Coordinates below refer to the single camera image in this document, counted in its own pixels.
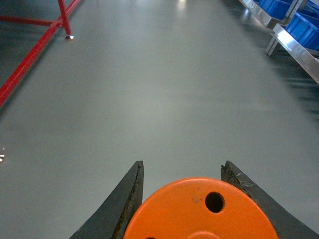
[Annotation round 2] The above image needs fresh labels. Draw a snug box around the blue plastic bin far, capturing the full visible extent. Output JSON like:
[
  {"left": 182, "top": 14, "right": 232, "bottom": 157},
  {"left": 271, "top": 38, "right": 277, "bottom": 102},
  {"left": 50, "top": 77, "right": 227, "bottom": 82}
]
[{"left": 259, "top": 0, "right": 293, "bottom": 20}]

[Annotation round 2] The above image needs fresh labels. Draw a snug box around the steel roller shelf rack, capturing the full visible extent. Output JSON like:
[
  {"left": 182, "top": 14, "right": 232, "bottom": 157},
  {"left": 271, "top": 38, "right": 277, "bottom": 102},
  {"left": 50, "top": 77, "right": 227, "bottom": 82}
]
[{"left": 240, "top": 0, "right": 319, "bottom": 82}]

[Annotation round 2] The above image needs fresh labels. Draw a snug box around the red metal table frame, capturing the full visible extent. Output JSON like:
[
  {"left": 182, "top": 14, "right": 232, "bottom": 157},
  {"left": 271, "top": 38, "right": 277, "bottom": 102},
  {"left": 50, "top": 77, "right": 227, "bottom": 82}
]
[{"left": 0, "top": 0, "right": 82, "bottom": 108}]

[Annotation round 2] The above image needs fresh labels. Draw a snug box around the orange cylindrical 4680 cap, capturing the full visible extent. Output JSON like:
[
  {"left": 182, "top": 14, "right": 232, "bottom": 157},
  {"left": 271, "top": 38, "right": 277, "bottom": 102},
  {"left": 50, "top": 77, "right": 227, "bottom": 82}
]
[{"left": 124, "top": 178, "right": 279, "bottom": 239}]

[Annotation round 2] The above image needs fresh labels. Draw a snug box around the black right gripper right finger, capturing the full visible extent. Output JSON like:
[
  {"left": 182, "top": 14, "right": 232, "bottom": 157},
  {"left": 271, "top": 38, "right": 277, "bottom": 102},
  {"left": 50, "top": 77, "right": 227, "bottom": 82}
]
[{"left": 221, "top": 161, "right": 319, "bottom": 239}]

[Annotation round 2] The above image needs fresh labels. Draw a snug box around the blue plastic bin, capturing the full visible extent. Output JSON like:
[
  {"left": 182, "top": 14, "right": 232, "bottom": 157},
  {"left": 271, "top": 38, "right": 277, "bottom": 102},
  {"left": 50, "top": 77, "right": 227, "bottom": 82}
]
[
  {"left": 259, "top": 0, "right": 293, "bottom": 20},
  {"left": 285, "top": 12, "right": 319, "bottom": 51}
]

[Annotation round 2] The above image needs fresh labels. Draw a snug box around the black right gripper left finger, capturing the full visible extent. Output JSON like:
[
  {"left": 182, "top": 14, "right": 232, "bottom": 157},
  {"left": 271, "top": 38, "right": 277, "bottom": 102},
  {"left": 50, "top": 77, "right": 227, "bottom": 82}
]
[{"left": 71, "top": 161, "right": 144, "bottom": 239}]

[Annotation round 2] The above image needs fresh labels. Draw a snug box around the blue plastic bin near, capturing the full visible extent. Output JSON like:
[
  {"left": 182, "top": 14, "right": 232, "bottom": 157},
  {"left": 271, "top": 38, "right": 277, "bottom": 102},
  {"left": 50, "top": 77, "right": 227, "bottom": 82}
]
[{"left": 285, "top": 12, "right": 319, "bottom": 51}]

